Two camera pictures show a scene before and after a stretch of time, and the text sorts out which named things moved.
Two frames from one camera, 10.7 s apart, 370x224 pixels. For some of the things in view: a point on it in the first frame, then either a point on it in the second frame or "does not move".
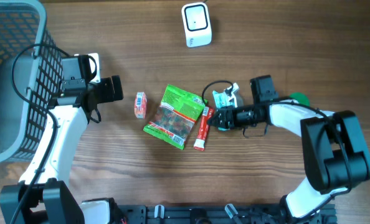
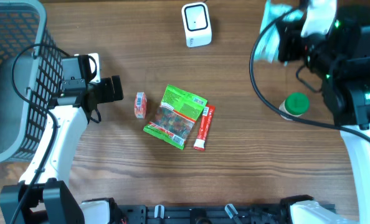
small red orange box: x=140 y=105 does not move
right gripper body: x=241 y=117 -> x=293 y=47
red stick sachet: x=200 y=141 does not move
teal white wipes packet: x=221 y=100 -> x=266 y=47
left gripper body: x=104 y=91 does not move
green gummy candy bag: x=176 y=116 does not move
